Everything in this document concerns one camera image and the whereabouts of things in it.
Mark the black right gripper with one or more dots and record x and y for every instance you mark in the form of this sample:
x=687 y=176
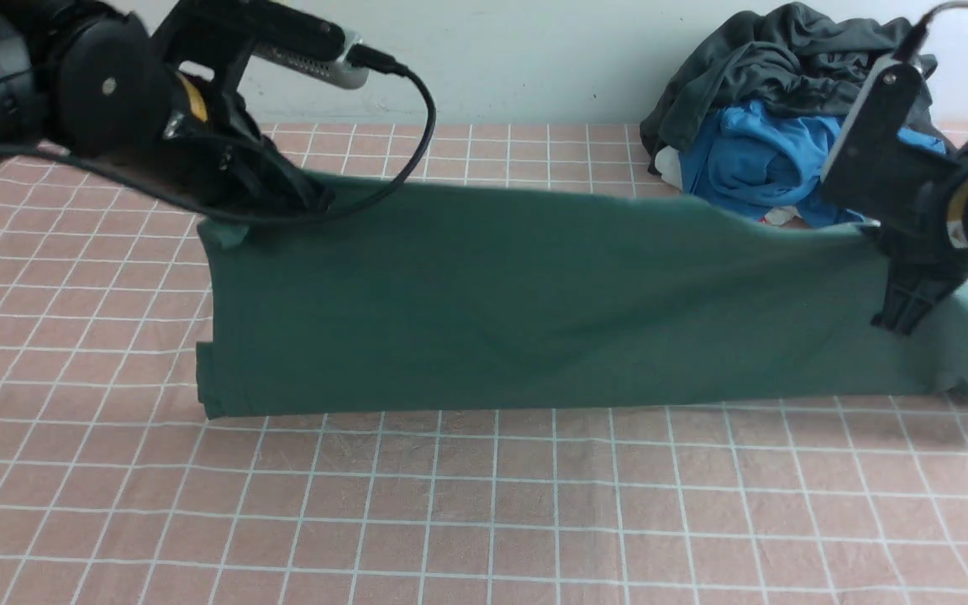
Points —
x=920 y=194

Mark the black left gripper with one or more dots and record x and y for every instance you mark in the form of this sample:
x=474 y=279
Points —
x=220 y=35

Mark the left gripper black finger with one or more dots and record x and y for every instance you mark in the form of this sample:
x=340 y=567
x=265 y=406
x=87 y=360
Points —
x=911 y=293

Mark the green long-sleeved shirt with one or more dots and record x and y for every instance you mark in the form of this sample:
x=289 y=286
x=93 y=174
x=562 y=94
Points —
x=450 y=298

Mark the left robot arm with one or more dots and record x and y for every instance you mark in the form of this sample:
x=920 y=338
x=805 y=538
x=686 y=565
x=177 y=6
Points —
x=161 y=114

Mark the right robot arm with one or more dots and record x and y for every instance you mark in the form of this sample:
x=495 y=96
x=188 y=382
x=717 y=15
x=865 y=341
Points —
x=918 y=197

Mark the blue shirt in pile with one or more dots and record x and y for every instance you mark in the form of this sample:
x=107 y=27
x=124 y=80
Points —
x=751 y=162

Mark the dark grey garment in pile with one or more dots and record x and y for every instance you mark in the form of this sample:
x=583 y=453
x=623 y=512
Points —
x=794 y=60

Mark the pink checkered tablecloth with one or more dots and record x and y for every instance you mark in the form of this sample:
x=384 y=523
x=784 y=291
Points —
x=114 y=489

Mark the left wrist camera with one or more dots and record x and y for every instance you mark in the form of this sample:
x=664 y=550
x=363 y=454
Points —
x=337 y=71

